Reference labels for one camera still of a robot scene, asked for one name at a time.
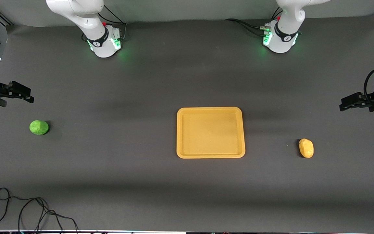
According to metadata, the black arm base cable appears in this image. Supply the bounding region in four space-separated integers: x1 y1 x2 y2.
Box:
225 18 268 30
271 6 284 20
239 21 268 36
97 5 128 41

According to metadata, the green apple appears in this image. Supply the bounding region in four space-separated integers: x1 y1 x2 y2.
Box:
29 120 49 136

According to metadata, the dark grey table mat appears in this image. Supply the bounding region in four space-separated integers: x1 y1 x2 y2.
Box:
0 11 374 232

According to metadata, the yellow plastic tray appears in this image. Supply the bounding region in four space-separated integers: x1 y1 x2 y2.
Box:
176 107 246 159

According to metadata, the aluminium frame rail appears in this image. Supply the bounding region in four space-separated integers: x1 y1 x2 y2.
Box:
0 9 13 26

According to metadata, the yellow potato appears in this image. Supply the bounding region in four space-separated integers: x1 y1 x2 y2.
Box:
299 138 314 159

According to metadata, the thin black loose cable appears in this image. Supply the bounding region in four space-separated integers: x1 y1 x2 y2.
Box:
0 188 80 234

